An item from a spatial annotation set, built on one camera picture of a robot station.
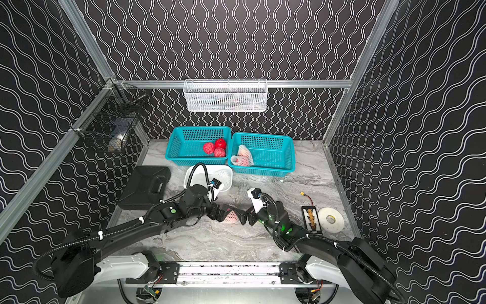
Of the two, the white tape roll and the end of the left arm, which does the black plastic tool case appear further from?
the white tape roll

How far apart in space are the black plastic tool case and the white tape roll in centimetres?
79

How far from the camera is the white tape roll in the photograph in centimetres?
87

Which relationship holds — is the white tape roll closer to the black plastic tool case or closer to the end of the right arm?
the end of the right arm

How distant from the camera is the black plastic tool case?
2.99ft
